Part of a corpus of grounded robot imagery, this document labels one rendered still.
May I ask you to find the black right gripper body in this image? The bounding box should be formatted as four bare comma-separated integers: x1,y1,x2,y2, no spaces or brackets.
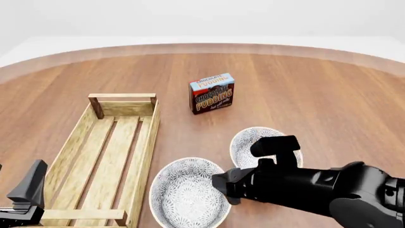
235,167,268,203

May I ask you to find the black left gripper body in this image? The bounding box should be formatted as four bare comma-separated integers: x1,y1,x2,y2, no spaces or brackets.
0,201,46,227

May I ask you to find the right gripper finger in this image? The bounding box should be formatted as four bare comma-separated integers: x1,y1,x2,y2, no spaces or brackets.
211,167,251,196
225,187,243,206

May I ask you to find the large patterned white bowl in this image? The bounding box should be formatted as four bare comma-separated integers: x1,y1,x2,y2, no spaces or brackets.
148,156,232,228

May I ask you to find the small patterned white bowl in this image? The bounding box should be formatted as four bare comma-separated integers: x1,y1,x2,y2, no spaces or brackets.
229,126,304,170

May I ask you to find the wooden slat tray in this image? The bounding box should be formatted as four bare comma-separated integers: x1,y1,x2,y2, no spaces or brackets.
40,92,161,228

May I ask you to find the chocolate pudding box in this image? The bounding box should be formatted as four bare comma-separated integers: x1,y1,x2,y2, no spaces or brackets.
189,72,235,116

